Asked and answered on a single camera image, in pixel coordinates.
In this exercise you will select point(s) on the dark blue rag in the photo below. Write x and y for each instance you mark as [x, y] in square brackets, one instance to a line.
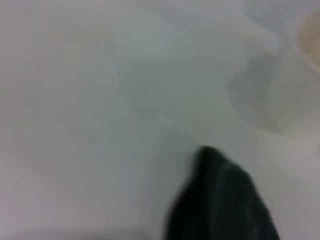
[220, 200]

